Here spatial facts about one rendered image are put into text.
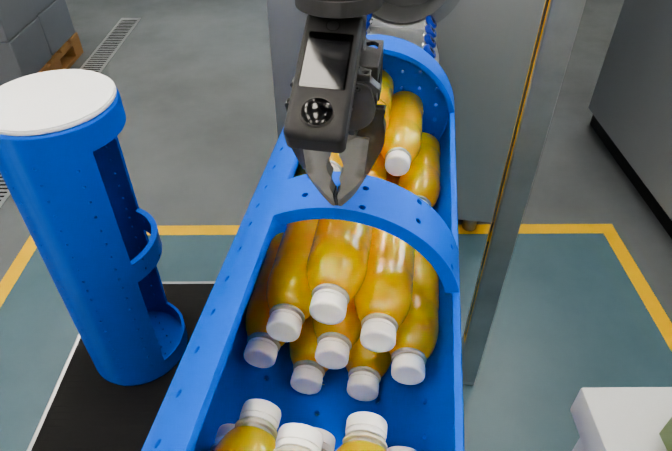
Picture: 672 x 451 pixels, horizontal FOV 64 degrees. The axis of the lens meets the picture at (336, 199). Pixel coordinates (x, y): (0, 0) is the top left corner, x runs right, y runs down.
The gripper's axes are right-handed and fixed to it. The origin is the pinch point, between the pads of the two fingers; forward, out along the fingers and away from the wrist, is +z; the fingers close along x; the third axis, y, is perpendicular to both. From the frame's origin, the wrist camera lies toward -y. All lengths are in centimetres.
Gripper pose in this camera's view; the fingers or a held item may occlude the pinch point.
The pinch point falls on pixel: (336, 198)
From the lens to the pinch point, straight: 53.7
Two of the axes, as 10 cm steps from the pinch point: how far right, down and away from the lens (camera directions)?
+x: -9.9, -0.9, 1.2
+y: 1.5, -6.2, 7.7
